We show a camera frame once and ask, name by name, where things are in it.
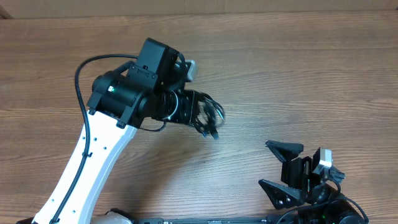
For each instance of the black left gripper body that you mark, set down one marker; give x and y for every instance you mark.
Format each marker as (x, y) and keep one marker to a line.
(175, 107)

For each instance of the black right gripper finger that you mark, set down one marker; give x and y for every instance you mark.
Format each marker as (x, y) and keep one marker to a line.
(284, 151)
(281, 196)

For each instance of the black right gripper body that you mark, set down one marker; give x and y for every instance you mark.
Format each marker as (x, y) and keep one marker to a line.
(299, 173)

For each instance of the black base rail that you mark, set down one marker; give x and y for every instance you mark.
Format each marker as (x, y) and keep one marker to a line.
(214, 220)

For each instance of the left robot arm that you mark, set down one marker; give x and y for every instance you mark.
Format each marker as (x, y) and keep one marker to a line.
(148, 85)

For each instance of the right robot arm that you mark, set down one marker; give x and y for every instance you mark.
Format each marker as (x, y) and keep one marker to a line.
(338, 209)

